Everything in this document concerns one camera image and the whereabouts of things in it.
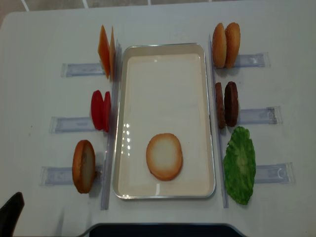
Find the green lettuce leaf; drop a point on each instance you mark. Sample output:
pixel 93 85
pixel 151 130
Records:
pixel 240 166

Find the dark robot base bottom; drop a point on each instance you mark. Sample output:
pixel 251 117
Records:
pixel 163 230

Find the bread slice on tray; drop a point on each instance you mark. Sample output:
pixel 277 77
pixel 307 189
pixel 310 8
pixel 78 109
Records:
pixel 164 156

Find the inner red tomato slice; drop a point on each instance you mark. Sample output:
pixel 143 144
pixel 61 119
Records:
pixel 106 112

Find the inner brown meat patty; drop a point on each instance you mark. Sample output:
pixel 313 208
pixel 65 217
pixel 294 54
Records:
pixel 220 106

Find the outer dark meat patty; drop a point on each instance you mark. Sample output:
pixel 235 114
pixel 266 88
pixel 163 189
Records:
pixel 231 104

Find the upright bread slice left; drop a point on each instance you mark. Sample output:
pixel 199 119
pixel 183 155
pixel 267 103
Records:
pixel 83 168

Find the inner orange cheese slice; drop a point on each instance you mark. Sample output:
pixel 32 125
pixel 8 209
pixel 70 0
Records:
pixel 112 55

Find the orange cheese slice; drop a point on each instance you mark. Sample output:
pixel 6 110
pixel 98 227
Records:
pixel 104 51
pixel 112 55

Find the outer orange cheese slice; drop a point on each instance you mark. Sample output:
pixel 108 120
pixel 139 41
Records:
pixel 104 51

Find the white rectangular metal tray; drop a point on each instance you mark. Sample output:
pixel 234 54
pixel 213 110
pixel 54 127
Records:
pixel 164 90

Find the inner bun slice right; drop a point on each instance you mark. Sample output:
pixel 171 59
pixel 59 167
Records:
pixel 219 46

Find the bun slice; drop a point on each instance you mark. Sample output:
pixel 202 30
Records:
pixel 232 32
pixel 219 46

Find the outer bun slice right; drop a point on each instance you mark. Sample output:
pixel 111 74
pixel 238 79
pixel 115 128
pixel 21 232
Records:
pixel 232 32

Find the left clear acrylic rack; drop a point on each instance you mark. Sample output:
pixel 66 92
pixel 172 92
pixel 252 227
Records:
pixel 51 176

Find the clear acrylic rack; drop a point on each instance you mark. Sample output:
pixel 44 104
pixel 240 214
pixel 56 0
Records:
pixel 51 176
pixel 275 173

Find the right clear acrylic rack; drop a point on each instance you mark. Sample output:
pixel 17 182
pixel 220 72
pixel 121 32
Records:
pixel 275 173

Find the black object bottom left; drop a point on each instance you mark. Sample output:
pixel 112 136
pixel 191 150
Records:
pixel 10 213

